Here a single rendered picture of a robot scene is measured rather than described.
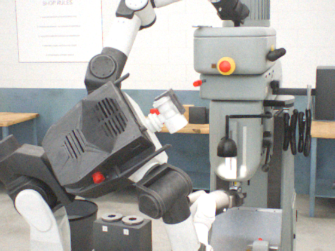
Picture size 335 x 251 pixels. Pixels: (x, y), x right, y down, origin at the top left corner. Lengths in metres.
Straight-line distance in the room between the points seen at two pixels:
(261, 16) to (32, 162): 1.10
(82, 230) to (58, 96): 3.45
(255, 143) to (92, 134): 0.71
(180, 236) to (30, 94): 5.76
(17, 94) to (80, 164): 5.83
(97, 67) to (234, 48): 0.47
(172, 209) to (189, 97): 4.90
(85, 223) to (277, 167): 1.78
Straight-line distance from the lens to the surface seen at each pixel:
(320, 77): 2.25
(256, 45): 1.84
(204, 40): 1.87
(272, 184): 2.51
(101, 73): 1.70
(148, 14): 1.87
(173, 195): 1.58
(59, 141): 1.62
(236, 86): 1.95
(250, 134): 2.01
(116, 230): 2.27
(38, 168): 1.70
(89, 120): 1.56
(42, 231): 1.74
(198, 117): 5.93
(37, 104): 7.23
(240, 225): 2.55
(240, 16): 2.00
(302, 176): 6.45
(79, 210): 4.24
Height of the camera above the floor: 1.87
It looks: 10 degrees down
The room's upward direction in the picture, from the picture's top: 1 degrees counter-clockwise
